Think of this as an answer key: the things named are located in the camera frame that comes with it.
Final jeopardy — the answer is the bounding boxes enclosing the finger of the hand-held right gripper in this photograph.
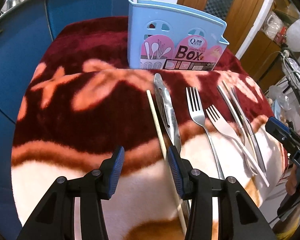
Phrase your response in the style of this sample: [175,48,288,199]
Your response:
[265,117,300,193]

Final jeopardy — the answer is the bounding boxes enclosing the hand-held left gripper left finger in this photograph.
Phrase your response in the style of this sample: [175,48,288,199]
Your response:
[16,146,125,240]

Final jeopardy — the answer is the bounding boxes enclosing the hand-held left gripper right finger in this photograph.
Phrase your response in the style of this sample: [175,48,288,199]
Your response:
[167,146,277,240]

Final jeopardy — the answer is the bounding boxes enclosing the small steel fork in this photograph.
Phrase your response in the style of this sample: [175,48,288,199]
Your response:
[205,105,257,176]

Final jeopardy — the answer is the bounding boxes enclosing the large steel fork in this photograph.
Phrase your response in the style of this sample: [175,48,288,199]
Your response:
[186,87,225,180]

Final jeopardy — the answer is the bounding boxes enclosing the light blue utensil box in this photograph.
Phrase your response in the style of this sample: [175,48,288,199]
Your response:
[128,0,230,71]

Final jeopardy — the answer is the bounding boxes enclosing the person's right hand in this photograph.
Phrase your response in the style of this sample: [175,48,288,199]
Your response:
[286,166,300,196]

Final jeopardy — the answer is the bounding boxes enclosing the crumpled clear plastic bag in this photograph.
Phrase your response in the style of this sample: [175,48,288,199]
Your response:
[267,85,293,123]

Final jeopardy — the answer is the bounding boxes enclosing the slim steel fork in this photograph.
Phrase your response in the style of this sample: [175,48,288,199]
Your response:
[229,87,260,155]

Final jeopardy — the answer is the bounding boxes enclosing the red floral plush blanket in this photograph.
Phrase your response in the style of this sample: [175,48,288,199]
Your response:
[11,16,290,240]

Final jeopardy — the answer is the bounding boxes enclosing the wooden shelf unit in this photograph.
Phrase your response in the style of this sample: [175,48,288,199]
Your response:
[240,0,300,88]

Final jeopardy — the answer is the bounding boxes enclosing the red bottles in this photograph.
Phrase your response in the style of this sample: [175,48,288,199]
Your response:
[275,26,288,43]

